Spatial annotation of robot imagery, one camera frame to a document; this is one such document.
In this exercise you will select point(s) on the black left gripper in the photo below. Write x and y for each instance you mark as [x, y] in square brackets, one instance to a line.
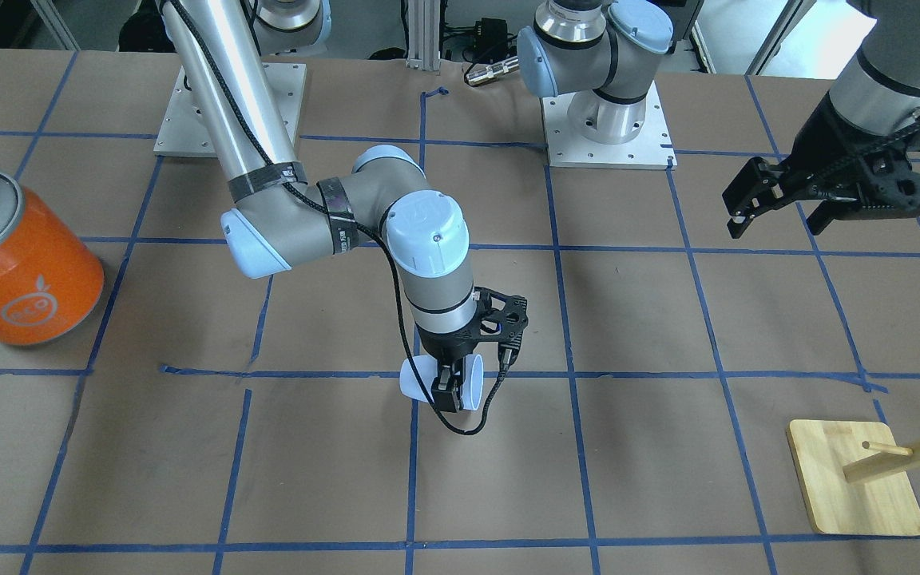
[826, 136]

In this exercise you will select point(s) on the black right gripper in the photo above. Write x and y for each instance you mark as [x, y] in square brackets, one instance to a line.
[442, 346]

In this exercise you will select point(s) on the light blue plastic cup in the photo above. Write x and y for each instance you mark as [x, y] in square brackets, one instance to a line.
[450, 388]

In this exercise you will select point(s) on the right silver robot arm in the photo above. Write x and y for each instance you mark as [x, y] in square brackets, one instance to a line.
[282, 220]

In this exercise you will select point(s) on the wooden cup rack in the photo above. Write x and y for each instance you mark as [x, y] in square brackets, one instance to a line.
[853, 478]

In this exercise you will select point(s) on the orange can with silver lid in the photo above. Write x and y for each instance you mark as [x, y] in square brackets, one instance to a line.
[49, 280]

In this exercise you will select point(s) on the aluminium frame post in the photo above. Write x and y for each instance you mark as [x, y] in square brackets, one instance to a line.
[423, 35]

